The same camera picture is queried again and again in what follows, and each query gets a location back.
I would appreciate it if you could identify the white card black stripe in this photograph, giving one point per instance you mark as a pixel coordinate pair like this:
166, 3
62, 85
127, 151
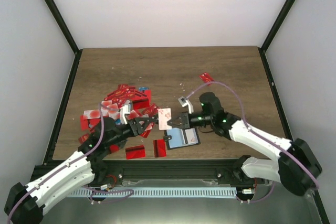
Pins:
190, 137

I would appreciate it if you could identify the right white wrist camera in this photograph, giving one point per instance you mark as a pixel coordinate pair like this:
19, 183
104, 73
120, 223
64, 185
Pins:
185, 103

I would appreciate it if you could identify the red VIP card top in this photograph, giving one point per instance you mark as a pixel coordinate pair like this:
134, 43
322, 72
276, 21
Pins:
118, 93

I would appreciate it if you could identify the red VIP card centre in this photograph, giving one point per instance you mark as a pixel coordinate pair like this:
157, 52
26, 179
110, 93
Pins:
151, 110

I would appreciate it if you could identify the red striped card near rail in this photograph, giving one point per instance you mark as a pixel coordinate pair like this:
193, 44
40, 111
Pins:
135, 152

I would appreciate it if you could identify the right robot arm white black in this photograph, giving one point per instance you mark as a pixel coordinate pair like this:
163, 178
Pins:
236, 129

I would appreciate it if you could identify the black leather card holder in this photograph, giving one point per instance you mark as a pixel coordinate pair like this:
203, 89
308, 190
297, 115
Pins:
174, 138

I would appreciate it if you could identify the white card blossom print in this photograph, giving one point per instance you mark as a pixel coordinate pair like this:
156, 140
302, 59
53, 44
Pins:
164, 115

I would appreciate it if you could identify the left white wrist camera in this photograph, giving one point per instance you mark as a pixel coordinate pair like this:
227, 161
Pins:
124, 112

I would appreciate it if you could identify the blue card top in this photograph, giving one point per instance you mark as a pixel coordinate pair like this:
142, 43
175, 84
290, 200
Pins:
143, 88

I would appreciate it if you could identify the black aluminium frame rail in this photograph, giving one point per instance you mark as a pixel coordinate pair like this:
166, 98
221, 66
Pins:
227, 171

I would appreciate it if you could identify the white red circle card left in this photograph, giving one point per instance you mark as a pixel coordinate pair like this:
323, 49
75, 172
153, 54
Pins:
91, 114

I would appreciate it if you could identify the lone red VIP card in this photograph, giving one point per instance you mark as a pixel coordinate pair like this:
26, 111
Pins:
206, 78

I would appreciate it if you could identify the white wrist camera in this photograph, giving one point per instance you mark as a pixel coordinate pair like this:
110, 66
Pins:
124, 112
185, 103

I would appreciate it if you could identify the red card black stripe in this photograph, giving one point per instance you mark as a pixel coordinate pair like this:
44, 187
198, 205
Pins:
159, 148

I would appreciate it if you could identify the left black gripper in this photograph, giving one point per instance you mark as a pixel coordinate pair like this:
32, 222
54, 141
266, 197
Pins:
137, 129

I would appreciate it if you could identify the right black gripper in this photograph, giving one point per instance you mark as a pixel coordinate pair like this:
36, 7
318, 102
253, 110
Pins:
185, 123

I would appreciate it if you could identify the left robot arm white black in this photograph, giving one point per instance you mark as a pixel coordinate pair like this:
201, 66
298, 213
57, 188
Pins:
30, 203

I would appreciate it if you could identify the light blue slotted cable duct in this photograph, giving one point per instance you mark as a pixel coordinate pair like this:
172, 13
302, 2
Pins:
161, 192

